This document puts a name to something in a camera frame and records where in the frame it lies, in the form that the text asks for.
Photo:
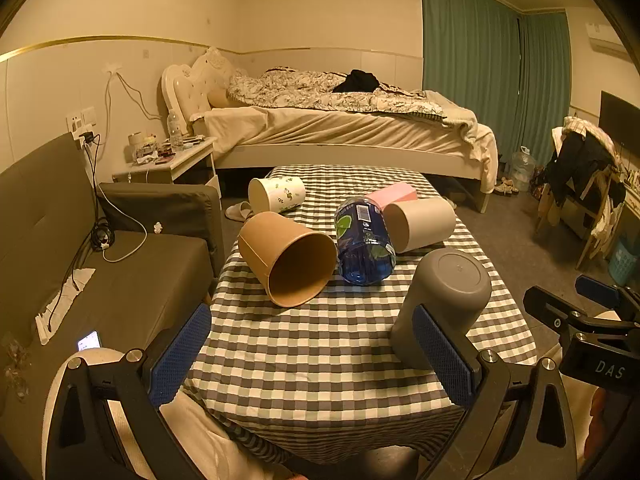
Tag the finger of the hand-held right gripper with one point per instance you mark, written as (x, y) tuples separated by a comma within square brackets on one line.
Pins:
[(597, 287), (550, 310)]

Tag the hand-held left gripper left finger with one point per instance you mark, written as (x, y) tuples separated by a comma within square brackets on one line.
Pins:
[(180, 355)]

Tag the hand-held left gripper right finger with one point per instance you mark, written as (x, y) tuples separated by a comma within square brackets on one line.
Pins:
[(442, 360)]

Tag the grey plastic cup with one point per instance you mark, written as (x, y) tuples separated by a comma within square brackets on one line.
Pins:
[(445, 285)]

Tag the beige paper cup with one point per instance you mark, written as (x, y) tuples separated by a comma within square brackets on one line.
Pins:
[(425, 220)]

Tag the blue transparent plastic cup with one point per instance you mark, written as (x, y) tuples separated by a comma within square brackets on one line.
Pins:
[(365, 240)]

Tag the brown paper cup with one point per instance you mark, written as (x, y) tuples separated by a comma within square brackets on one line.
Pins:
[(280, 240)]

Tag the white floral paper cup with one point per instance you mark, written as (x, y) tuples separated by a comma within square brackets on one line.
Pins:
[(280, 192)]

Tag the blue laundry basket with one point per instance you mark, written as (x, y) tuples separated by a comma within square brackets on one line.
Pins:
[(625, 262)]

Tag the wooden chair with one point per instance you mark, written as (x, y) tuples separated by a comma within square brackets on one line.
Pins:
[(595, 215)]

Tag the person's left leg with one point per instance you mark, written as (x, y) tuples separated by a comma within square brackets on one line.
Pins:
[(205, 430)]

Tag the smartphone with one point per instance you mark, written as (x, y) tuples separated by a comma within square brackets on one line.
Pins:
[(90, 341)]

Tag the pile of clothes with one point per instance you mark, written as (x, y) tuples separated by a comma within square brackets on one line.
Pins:
[(580, 160)]

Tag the white paper sheet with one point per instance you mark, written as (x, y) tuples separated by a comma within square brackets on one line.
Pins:
[(65, 295)]

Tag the checkered tablecloth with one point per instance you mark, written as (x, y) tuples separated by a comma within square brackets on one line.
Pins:
[(310, 350)]

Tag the pair of light shoes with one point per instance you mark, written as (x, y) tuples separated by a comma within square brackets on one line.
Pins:
[(506, 187)]

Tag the large water jug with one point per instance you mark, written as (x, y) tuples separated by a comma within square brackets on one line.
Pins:
[(522, 170)]

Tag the grey sofa cushion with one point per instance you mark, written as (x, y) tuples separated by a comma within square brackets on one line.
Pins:
[(185, 210)]

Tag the pair of beige slippers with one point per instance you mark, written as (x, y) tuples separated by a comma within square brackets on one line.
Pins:
[(239, 211)]

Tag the crumpled clear plastic wrap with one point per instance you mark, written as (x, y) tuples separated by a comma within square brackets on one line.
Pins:
[(15, 365)]

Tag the black television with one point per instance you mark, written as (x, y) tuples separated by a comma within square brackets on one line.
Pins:
[(620, 112)]

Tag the white nightstand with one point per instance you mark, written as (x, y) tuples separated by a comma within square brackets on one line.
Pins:
[(185, 162)]

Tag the grey sofa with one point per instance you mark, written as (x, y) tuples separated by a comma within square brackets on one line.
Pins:
[(40, 200)]

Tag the white jar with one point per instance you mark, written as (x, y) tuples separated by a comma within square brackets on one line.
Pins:
[(135, 140)]

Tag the clear water bottle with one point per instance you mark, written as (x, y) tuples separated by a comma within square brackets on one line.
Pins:
[(175, 132)]

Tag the black charger plug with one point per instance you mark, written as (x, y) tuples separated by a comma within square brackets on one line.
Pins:
[(87, 137)]

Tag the white air conditioner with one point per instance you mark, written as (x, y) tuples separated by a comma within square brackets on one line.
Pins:
[(602, 37)]

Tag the white bed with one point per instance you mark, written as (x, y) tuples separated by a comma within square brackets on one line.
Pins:
[(325, 135)]

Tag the beige pillow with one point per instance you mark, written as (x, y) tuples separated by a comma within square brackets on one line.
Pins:
[(220, 99)]

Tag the green curtain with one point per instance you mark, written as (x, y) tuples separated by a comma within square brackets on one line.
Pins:
[(470, 60)]

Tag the black garment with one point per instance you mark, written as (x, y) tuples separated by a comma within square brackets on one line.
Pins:
[(356, 81)]

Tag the patterned duvet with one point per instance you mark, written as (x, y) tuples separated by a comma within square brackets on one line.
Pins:
[(300, 87)]

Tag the wall socket panel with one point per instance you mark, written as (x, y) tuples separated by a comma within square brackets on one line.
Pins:
[(82, 117)]

